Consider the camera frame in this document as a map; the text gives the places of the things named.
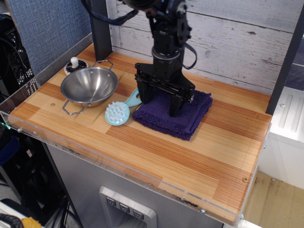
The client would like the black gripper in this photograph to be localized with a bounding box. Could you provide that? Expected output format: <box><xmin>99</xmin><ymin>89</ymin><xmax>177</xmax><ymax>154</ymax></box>
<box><xmin>135</xmin><ymin>55</ymin><xmax>195</xmax><ymax>117</ymax></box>

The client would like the purple towel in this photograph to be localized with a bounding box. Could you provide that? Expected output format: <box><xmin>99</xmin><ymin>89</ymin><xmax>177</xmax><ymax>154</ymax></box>
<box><xmin>133</xmin><ymin>89</ymin><xmax>213</xmax><ymax>141</ymax></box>

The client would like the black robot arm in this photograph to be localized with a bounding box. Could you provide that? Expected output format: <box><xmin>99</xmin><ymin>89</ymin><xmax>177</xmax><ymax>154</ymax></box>
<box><xmin>123</xmin><ymin>0</ymin><xmax>196</xmax><ymax>116</ymax></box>

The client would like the teal scrub brush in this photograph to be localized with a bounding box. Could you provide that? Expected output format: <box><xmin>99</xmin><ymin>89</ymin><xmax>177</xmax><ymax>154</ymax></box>
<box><xmin>105</xmin><ymin>89</ymin><xmax>142</xmax><ymax>126</ymax></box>

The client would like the stainless steel cabinet front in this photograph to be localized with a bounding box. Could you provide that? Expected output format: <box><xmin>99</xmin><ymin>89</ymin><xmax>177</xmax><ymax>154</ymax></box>
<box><xmin>45</xmin><ymin>145</ymin><xmax>223</xmax><ymax>228</ymax></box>

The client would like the silver button control panel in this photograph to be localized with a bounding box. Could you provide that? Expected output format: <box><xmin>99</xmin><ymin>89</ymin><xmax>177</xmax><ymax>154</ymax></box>
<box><xmin>99</xmin><ymin>186</ymin><xmax>158</xmax><ymax>228</ymax></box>

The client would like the blue fabric partition panel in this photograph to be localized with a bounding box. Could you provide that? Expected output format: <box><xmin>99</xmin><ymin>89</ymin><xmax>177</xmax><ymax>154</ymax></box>
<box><xmin>6</xmin><ymin>0</ymin><xmax>93</xmax><ymax>76</ymax></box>

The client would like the white ribbed appliance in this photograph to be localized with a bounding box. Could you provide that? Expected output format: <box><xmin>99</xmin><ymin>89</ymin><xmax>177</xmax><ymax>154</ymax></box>
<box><xmin>258</xmin><ymin>87</ymin><xmax>304</xmax><ymax>189</ymax></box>

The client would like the black plastic crate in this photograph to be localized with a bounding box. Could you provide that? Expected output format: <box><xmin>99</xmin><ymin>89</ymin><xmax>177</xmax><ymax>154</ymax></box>
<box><xmin>0</xmin><ymin>14</ymin><xmax>34</xmax><ymax>95</ymax></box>

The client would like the clear acrylic edge guard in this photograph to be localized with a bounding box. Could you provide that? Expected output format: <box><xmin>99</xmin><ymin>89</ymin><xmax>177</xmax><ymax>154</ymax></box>
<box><xmin>0</xmin><ymin>33</ymin><xmax>270</xmax><ymax>226</ymax></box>

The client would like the yellow object at corner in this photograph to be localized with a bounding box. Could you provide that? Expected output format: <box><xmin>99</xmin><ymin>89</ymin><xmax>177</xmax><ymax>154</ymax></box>
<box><xmin>21</xmin><ymin>217</ymin><xmax>43</xmax><ymax>228</ymax></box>

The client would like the stainless steel bowl with handles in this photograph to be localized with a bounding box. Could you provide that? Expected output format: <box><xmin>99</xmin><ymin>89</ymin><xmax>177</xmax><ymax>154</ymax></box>
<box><xmin>60</xmin><ymin>59</ymin><xmax>119</xmax><ymax>115</ymax></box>

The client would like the dark left vertical post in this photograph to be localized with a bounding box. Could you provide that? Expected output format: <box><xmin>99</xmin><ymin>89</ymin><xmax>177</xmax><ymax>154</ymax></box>
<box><xmin>88</xmin><ymin>0</ymin><xmax>113</xmax><ymax>60</ymax></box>

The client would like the dark vertical post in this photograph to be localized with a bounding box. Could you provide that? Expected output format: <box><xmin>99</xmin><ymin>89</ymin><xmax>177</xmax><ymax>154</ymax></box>
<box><xmin>88</xmin><ymin>0</ymin><xmax>113</xmax><ymax>60</ymax></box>
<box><xmin>266</xmin><ymin>7</ymin><xmax>304</xmax><ymax>115</ymax></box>

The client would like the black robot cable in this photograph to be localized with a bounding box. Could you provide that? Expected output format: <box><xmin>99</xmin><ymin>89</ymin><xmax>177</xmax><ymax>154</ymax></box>
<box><xmin>80</xmin><ymin>0</ymin><xmax>198</xmax><ymax>71</ymax></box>

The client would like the dark right vertical post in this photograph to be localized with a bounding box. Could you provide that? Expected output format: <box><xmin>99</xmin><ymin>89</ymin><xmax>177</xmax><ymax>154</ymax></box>
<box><xmin>266</xmin><ymin>7</ymin><xmax>304</xmax><ymax>115</ymax></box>

